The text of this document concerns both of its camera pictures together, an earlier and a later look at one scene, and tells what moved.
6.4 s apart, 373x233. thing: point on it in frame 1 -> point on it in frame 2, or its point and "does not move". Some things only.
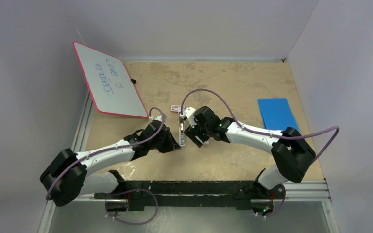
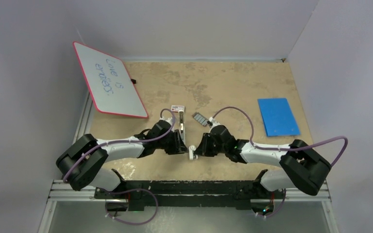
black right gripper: x=192 y=133 -> x=203 y=150
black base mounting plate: x=239 y=193 does not move
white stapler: x=181 y=135 does not move
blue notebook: x=277 y=113 does not move
